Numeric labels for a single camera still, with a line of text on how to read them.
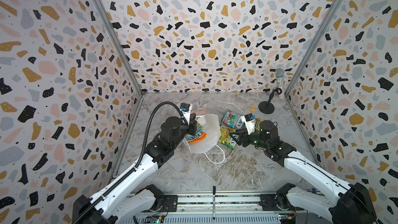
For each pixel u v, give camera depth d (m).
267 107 1.13
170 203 0.75
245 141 0.70
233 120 1.02
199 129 0.91
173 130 0.52
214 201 0.75
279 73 0.88
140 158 0.47
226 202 0.76
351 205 0.39
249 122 0.70
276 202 0.69
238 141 0.72
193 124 0.63
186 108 0.60
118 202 0.42
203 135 0.90
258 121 0.65
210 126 0.96
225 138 0.94
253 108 1.13
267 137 0.60
